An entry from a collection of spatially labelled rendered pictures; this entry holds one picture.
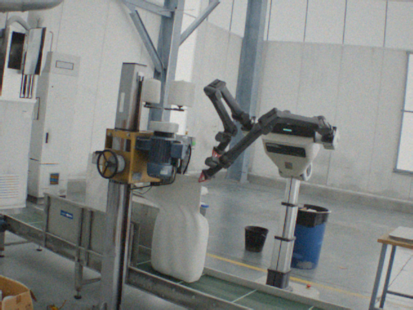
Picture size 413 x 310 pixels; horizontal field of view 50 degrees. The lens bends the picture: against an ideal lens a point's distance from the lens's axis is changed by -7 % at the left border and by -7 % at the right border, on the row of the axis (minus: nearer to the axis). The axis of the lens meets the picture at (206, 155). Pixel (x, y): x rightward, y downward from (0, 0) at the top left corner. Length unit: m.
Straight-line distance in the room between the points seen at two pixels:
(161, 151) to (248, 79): 9.13
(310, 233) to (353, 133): 6.14
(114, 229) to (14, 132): 2.84
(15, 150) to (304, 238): 3.39
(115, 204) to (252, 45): 9.34
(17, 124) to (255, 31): 7.73
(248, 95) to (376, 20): 3.65
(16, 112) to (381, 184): 7.94
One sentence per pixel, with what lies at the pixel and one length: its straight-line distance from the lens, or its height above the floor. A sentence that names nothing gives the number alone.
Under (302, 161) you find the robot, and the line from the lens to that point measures 3.25.
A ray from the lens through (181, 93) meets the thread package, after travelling 2.94.
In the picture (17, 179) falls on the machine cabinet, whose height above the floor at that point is 0.52.
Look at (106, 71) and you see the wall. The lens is 8.29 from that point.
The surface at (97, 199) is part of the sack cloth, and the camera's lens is 3.63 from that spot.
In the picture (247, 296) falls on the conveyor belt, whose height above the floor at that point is 0.38.
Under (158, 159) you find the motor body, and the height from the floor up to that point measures 1.20.
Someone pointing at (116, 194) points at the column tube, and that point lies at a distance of 2.99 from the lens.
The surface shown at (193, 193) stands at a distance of 3.17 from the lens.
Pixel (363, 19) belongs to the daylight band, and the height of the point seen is 4.24.
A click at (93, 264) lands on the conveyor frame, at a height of 0.32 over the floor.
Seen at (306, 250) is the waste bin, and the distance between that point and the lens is 5.15.
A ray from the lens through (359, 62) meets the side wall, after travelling 11.14.
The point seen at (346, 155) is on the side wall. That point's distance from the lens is 11.04.
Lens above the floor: 1.48
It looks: 4 degrees down
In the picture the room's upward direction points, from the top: 7 degrees clockwise
